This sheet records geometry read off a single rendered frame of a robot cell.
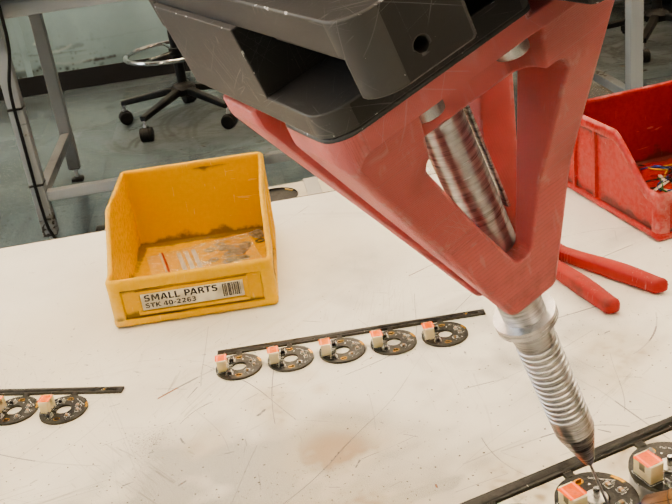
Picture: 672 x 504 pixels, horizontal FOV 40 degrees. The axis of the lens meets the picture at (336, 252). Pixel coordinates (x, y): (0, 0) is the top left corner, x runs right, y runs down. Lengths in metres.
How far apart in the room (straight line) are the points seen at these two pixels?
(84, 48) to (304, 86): 4.57
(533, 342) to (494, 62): 0.08
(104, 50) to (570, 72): 4.56
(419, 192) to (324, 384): 0.31
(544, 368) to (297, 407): 0.24
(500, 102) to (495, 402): 0.25
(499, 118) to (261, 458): 0.25
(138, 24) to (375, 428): 4.31
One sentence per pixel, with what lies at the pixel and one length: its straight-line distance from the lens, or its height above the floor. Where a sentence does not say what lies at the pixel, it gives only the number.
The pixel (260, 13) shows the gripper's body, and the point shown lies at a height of 0.98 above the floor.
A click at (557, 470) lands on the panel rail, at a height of 0.81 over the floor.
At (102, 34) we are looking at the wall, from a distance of 4.71.
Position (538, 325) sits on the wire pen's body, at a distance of 0.23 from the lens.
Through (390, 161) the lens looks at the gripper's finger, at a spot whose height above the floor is 0.95.
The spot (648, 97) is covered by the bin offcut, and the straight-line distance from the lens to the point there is 0.71.
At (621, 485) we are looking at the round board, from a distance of 0.31.
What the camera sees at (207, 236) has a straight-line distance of 0.67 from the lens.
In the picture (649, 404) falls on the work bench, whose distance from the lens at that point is 0.45.
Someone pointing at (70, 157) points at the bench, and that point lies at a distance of 3.34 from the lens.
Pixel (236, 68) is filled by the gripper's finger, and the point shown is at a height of 0.97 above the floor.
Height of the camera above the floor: 1.01
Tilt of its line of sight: 25 degrees down
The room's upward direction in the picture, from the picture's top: 8 degrees counter-clockwise
